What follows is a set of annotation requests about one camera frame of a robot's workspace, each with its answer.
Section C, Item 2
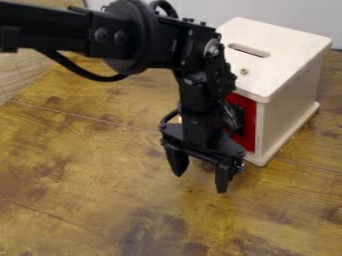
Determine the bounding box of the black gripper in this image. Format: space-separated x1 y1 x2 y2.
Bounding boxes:
158 99 245 193

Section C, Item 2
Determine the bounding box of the red drawer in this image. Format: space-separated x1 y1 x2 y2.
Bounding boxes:
225 93 256 152

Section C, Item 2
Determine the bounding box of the black metal drawer handle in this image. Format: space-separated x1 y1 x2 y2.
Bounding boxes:
158 103 244 135

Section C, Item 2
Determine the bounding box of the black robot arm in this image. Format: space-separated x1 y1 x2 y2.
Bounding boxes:
0 0 245 193

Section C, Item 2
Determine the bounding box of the white wooden drawer cabinet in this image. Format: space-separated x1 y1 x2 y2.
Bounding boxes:
217 17 331 166

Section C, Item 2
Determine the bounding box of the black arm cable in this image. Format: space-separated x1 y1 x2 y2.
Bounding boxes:
41 49 130 83

